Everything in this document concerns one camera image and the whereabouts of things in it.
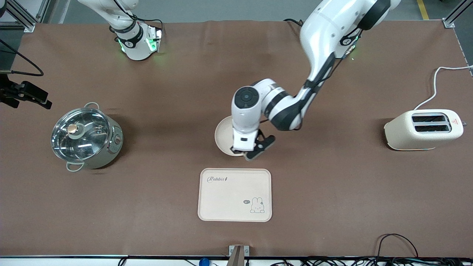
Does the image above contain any round beige plate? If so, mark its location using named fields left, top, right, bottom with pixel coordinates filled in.
left=215, top=115, right=245, bottom=157

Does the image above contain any right arm base connector plate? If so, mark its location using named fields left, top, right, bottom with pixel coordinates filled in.
left=147, top=24, right=164, bottom=53

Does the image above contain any glass pot lid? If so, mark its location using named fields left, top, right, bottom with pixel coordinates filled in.
left=51, top=108, right=112, bottom=162

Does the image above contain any beige rabbit print tray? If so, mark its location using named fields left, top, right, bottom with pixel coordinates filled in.
left=198, top=168, right=272, bottom=222

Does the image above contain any silver electric cooking pot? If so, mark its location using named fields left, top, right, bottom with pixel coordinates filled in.
left=51, top=102, right=124, bottom=173

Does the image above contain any brown table cover mat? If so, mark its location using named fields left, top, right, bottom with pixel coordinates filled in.
left=0, top=19, right=473, bottom=258

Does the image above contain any cream two-slot toaster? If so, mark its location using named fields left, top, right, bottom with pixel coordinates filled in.
left=384, top=109, right=465, bottom=151

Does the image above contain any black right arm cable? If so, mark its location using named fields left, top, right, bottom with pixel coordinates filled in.
left=0, top=38, right=44, bottom=77

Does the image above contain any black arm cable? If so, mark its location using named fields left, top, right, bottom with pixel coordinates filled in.
left=0, top=38, right=44, bottom=77
left=305, top=29, right=365, bottom=97

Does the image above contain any aluminium frame profile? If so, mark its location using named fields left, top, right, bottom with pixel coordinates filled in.
left=0, top=0, right=51, bottom=32
left=442, top=0, right=473, bottom=28

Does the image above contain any grey metal camera bracket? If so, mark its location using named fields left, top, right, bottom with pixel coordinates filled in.
left=228, top=245, right=250, bottom=266

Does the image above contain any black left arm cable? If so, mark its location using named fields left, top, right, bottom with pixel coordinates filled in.
left=305, top=29, right=365, bottom=97

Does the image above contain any black right base cable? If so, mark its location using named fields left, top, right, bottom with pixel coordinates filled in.
left=131, top=11, right=165, bottom=37

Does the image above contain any black cable bundle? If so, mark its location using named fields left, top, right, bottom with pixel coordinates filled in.
left=270, top=256, right=473, bottom=266

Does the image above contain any black looped cable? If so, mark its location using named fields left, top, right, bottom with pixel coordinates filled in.
left=376, top=233, right=420, bottom=259

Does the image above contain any white toaster power cable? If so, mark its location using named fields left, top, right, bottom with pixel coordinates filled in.
left=413, top=65, right=473, bottom=110

